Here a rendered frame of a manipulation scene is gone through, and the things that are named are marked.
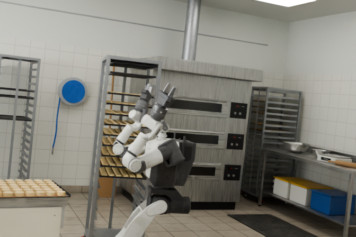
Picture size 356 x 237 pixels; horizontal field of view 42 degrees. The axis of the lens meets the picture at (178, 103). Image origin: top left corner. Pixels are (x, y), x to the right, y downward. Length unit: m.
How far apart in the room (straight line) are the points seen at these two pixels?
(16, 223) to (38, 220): 0.12
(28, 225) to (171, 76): 3.80
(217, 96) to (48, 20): 2.57
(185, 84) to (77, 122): 1.69
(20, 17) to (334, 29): 4.53
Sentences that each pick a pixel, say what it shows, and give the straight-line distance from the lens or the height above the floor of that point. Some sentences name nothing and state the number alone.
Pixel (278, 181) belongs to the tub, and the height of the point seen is 0.44.
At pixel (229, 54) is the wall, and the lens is 7.68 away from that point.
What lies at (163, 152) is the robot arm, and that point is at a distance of 2.81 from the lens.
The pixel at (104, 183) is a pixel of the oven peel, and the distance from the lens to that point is 6.78.
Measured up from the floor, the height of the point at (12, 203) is 0.86.
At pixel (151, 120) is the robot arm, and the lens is 2.72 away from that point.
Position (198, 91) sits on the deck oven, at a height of 1.62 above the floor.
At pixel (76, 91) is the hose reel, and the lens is 6.67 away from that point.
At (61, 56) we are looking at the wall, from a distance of 6.79.
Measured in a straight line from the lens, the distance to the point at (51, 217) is 2.78.
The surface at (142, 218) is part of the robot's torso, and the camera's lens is 3.07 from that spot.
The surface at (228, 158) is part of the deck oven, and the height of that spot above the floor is 0.74.
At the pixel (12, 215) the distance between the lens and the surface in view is 2.73.
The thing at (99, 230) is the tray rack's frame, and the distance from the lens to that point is 4.77.
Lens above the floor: 1.52
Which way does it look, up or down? 1 degrees down
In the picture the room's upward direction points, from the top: 6 degrees clockwise
